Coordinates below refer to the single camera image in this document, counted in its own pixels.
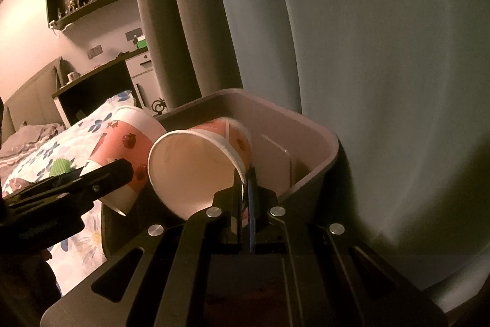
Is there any grey plastic waste bin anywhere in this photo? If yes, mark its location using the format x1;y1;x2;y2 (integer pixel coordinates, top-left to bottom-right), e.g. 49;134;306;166
101;88;341;259

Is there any white drawer cabinet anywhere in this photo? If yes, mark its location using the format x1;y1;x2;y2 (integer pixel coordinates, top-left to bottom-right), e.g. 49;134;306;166
126;50;162;109

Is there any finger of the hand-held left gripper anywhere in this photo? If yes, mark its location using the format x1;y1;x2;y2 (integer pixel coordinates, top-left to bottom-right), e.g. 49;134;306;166
7;159;135;212

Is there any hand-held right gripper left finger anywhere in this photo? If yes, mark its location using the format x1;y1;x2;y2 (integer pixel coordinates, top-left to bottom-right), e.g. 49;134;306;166
40;174;249;327

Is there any grey curtain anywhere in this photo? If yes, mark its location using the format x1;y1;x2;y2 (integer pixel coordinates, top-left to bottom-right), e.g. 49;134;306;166
130;0;487;312

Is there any padded headboard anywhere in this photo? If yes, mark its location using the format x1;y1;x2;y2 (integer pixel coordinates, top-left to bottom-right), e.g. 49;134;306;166
3;57;65;138

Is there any fruit print paper cup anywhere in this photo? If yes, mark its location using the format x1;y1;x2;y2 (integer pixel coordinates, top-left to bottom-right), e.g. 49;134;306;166
147;116;254;222
82;105;169;216

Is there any striped pillow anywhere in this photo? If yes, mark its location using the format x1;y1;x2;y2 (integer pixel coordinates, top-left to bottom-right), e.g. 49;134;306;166
0;122;66;160

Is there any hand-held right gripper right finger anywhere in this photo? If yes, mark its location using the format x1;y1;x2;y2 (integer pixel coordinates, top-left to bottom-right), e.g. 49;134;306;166
247;167;448;327

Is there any green foam block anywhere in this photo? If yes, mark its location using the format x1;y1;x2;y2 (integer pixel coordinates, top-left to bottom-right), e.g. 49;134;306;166
50;156;76;177

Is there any floral bedsheet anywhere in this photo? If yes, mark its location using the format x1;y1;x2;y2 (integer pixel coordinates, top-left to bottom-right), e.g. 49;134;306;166
0;89;135;295

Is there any dark wooden desk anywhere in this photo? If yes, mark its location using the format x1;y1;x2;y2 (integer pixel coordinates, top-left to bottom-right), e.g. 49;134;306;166
51;55;135;129

